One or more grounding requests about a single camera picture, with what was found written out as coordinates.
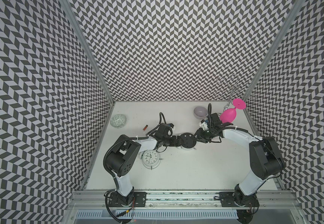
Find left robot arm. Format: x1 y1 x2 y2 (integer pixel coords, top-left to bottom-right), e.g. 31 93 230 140
103 113 182 206

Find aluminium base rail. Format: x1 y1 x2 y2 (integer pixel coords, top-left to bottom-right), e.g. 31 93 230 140
67 190 301 210

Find white alarm clock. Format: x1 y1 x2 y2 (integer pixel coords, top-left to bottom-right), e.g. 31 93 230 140
179 133 197 151
141 150 162 170

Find lilac small bowl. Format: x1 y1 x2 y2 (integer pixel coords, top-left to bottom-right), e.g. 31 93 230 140
193 106 208 119

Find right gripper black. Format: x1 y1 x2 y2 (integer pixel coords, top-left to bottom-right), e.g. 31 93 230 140
191 126 218 143

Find pink plastic wine glass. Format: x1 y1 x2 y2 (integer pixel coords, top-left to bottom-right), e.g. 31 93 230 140
219 99 246 123

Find green patterned glass dish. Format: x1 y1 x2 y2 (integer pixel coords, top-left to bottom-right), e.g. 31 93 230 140
110 114 127 128

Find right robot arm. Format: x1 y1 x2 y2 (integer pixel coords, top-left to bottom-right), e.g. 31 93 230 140
195 103 286 207

